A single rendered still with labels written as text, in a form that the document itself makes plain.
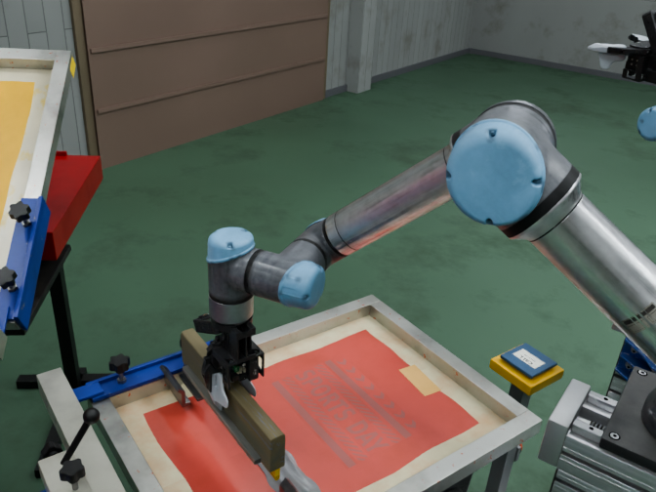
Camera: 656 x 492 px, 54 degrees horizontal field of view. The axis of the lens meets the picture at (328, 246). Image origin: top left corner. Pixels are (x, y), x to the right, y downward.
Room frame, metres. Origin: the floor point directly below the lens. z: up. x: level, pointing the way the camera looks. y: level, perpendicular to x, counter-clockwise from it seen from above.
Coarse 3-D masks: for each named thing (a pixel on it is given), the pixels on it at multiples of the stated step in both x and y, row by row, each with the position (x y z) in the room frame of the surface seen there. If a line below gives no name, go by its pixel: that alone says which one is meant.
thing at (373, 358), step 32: (320, 352) 1.29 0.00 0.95; (352, 352) 1.30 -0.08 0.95; (384, 352) 1.30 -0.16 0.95; (256, 384) 1.16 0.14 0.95; (384, 384) 1.18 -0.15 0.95; (160, 416) 1.03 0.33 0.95; (192, 416) 1.04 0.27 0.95; (288, 416) 1.06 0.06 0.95; (192, 448) 0.95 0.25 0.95; (224, 448) 0.95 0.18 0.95
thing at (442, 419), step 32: (416, 416) 1.08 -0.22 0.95; (448, 416) 1.09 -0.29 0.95; (288, 448) 0.96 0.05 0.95; (320, 448) 0.97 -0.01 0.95; (416, 448) 0.99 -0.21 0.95; (192, 480) 0.87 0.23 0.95; (224, 480) 0.87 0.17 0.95; (256, 480) 0.88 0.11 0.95; (320, 480) 0.89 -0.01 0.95; (352, 480) 0.89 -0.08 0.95
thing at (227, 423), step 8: (184, 368) 1.02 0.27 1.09; (192, 376) 1.00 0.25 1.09; (192, 384) 0.99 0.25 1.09; (200, 384) 0.98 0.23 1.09; (200, 392) 0.96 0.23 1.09; (208, 392) 0.96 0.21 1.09; (208, 400) 0.94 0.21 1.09; (216, 408) 0.91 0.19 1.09; (224, 416) 0.90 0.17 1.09; (224, 424) 0.88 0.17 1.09; (232, 424) 0.88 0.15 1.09; (232, 432) 0.86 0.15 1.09; (240, 432) 0.86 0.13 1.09; (240, 440) 0.84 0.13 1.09; (248, 448) 0.82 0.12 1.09; (248, 456) 0.81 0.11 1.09; (256, 456) 0.80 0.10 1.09; (256, 464) 0.80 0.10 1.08
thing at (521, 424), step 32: (320, 320) 1.38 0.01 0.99; (352, 320) 1.44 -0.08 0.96; (384, 320) 1.42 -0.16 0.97; (448, 352) 1.27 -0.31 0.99; (160, 384) 1.11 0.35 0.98; (480, 384) 1.16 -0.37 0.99; (512, 416) 1.07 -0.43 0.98; (128, 448) 0.90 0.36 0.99; (480, 448) 0.96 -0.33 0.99; (512, 448) 1.00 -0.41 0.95; (128, 480) 0.85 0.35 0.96; (416, 480) 0.87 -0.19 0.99; (448, 480) 0.89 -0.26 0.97
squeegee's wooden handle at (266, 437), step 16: (192, 336) 1.05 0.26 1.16; (192, 352) 1.01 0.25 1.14; (192, 368) 1.02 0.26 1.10; (240, 384) 0.91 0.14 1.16; (240, 400) 0.87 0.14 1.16; (240, 416) 0.86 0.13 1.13; (256, 416) 0.83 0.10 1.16; (256, 432) 0.81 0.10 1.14; (272, 432) 0.79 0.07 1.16; (256, 448) 0.81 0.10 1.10; (272, 448) 0.78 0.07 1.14; (272, 464) 0.78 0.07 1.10
